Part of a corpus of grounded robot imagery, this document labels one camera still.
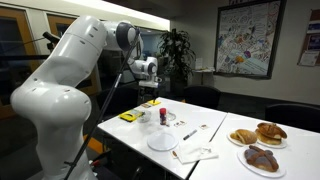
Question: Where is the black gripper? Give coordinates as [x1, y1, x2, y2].
[145, 87, 160, 103]

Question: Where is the cut glass bowl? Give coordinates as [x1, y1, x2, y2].
[137, 109, 153, 124]

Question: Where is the plain yellow box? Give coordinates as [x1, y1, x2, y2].
[141, 98, 162, 109]

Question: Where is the purple bottle with red cap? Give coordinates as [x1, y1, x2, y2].
[159, 107, 168, 126]

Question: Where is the yellow Crayola markers box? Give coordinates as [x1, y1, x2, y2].
[118, 109, 145, 123]

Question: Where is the black office chair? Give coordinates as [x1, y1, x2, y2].
[184, 85, 222, 110]
[96, 85, 139, 118]
[264, 103, 320, 133]

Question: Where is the empty white plate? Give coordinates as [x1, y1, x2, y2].
[146, 129, 180, 152]

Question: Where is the black and white marker pen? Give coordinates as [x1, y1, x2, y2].
[182, 128, 199, 141]

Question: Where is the green potted plant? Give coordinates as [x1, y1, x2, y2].
[158, 28, 198, 98]

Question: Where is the small white side table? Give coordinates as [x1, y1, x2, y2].
[192, 58, 217, 88]

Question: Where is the clear bagged white napkin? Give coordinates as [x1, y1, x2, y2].
[174, 142, 220, 165]

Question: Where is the golden bread roll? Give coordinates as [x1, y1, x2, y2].
[234, 128, 258, 145]
[229, 131, 241, 141]

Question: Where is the white plate with bread rolls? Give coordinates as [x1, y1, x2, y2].
[227, 129, 259, 148]

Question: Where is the white plate with chocolate bread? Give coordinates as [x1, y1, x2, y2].
[237, 146, 288, 179]

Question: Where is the golden crossed bun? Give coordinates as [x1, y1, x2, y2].
[255, 122, 288, 146]

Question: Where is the chocolate crossed bread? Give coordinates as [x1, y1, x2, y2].
[243, 144, 280, 173]

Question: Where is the white plate with crossed bun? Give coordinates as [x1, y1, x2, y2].
[255, 134, 288, 150]

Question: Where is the cork bulletin board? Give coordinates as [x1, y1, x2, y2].
[297, 8, 320, 68]

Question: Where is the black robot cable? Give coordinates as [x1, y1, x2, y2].
[63, 28, 142, 180]

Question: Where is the large framed wall poster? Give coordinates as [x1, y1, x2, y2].
[213, 0, 288, 80]

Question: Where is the black camera on stand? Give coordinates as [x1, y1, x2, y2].
[42, 31, 62, 52]

